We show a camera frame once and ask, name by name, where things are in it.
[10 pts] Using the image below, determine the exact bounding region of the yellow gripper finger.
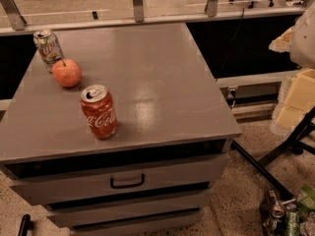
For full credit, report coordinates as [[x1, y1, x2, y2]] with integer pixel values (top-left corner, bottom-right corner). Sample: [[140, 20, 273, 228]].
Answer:
[[271, 69, 315, 131], [269, 28, 292, 53]]

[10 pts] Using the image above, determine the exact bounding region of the red Coca-Cola can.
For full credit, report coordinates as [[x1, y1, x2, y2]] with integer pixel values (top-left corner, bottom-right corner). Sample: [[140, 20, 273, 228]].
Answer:
[[81, 85, 118, 139]]

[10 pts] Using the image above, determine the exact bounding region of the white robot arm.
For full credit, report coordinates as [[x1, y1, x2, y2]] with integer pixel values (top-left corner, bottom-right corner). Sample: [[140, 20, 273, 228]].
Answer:
[[269, 3, 315, 130]]

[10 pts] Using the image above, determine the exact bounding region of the white 7up can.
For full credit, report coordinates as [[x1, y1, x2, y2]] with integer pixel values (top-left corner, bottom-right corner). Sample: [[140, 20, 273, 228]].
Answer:
[[33, 30, 64, 73]]

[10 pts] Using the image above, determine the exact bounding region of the black metal stand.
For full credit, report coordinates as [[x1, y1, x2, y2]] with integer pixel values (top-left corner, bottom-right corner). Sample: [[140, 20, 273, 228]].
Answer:
[[229, 106, 315, 200]]

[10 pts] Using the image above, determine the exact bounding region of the pile of crushed cans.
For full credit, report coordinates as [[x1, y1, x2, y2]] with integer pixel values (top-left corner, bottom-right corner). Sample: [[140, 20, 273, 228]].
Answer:
[[259, 185, 315, 236]]

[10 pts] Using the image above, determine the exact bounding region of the grey drawer cabinet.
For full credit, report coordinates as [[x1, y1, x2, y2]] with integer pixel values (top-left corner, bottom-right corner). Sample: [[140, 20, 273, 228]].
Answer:
[[0, 24, 240, 236]]

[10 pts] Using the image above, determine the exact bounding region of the red apple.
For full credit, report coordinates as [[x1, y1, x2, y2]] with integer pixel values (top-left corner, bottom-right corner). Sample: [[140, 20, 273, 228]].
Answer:
[[52, 59, 82, 88]]

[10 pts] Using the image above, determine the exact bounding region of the black object on floor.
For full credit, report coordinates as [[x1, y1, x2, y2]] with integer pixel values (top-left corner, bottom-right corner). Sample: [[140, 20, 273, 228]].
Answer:
[[18, 214, 32, 236]]

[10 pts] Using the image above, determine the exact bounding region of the black cable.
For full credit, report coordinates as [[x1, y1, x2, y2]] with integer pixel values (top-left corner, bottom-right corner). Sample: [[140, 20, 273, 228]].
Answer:
[[215, 7, 246, 82]]

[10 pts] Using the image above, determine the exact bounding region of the black drawer handle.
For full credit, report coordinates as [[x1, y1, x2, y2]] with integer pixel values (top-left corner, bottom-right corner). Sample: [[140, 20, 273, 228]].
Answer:
[[109, 173, 146, 190]]

